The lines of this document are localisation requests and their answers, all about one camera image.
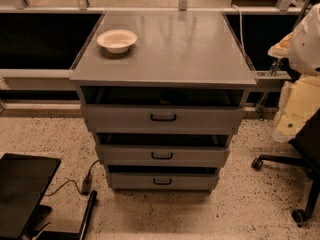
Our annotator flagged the grey top drawer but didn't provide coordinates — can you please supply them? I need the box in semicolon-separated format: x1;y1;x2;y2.
81;105;243;135

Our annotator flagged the black power adapter with cable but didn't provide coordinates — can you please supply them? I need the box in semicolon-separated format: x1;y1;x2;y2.
47;160;98;197

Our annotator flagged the black monitor screen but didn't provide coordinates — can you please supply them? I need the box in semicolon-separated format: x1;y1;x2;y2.
0;153;61;240

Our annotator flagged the black tube stand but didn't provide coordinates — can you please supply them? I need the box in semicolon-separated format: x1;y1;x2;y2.
35;190;97;240

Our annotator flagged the white cable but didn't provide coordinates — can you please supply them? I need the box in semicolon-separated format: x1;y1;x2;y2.
231;4;248;59

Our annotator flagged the white bowl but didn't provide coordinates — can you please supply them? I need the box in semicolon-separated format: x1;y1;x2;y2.
97;29;137;54

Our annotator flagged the grey bottom drawer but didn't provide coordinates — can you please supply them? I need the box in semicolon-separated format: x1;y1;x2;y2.
106;173;219;191

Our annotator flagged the grey drawer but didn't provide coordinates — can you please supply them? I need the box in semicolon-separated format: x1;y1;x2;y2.
96;145;230;168
81;105;243;135
106;173;219;191

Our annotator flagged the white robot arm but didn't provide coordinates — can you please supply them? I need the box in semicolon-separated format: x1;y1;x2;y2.
268;4;320;143

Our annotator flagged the metal pole with clamp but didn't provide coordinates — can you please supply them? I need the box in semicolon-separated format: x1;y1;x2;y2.
255;0;320;119

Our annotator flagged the black office chair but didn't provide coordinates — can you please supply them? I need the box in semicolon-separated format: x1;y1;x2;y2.
251;109;320;224

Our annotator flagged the grey middle drawer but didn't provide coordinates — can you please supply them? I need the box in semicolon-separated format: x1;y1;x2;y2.
96;145;230;168

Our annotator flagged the grey drawer cabinet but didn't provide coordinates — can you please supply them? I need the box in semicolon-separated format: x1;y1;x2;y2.
71;10;257;176

